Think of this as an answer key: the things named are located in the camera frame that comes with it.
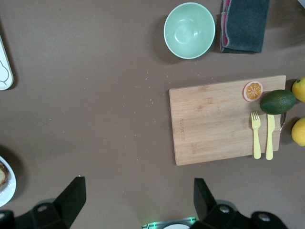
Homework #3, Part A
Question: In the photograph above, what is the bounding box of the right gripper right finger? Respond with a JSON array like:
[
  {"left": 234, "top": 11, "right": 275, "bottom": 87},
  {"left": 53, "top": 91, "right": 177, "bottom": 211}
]
[{"left": 192, "top": 177, "right": 290, "bottom": 229}]

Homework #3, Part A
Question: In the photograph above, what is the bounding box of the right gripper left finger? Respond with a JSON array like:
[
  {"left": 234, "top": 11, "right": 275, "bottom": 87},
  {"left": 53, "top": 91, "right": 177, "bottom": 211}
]
[{"left": 0, "top": 176, "right": 87, "bottom": 229}]

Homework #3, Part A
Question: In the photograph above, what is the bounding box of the brown crust bread slice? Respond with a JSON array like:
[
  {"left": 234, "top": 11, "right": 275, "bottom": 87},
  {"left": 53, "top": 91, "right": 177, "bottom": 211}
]
[{"left": 0, "top": 161, "right": 10, "bottom": 193}]

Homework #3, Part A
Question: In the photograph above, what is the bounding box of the white round plate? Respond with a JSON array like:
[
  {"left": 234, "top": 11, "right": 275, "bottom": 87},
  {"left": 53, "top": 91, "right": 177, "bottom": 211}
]
[{"left": 0, "top": 156, "right": 17, "bottom": 208}]

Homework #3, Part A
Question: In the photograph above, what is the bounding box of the pale yellow plastic fork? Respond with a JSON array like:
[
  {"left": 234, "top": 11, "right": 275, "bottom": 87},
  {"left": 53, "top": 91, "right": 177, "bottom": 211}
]
[{"left": 250, "top": 111, "right": 262, "bottom": 160}]

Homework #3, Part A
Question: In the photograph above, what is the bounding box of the bamboo cutting board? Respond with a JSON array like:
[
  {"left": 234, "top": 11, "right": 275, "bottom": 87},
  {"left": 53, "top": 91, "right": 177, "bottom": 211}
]
[{"left": 169, "top": 75, "right": 287, "bottom": 167}]

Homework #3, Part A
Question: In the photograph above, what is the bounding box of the pale yellow plastic knife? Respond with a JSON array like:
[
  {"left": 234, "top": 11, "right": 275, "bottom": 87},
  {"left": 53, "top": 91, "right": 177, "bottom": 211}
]
[{"left": 265, "top": 114, "right": 276, "bottom": 161}]

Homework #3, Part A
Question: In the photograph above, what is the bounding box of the yellow lemon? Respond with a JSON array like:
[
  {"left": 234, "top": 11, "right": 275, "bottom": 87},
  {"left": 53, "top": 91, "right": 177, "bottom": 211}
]
[
  {"left": 292, "top": 77, "right": 305, "bottom": 103},
  {"left": 291, "top": 117, "right": 305, "bottom": 146}
]

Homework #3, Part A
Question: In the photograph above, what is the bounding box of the orange fruit slice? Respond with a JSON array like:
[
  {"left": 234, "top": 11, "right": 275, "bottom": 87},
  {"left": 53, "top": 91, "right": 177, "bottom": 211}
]
[{"left": 242, "top": 80, "right": 264, "bottom": 103}]

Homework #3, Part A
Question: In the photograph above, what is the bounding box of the green avocado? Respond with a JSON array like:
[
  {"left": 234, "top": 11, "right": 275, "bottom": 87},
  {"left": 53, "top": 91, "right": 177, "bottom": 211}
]
[{"left": 259, "top": 89, "right": 297, "bottom": 115}]

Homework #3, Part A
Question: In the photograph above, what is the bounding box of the cream bear print tray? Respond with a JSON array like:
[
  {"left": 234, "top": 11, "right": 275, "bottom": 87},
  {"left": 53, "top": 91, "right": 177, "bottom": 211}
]
[{"left": 0, "top": 35, "right": 14, "bottom": 91}]

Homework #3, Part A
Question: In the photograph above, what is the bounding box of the mint green bowl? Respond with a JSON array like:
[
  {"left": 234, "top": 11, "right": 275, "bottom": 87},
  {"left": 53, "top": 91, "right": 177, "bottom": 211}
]
[{"left": 163, "top": 2, "right": 216, "bottom": 60}]

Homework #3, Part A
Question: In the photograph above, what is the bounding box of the dark grey pink cloth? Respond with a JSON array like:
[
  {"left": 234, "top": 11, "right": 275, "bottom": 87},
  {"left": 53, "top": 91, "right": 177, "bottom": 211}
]
[{"left": 219, "top": 0, "right": 271, "bottom": 55}]

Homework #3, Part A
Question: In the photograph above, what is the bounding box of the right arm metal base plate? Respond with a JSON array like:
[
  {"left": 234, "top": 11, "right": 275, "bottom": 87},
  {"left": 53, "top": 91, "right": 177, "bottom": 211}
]
[{"left": 142, "top": 216, "right": 198, "bottom": 229}]

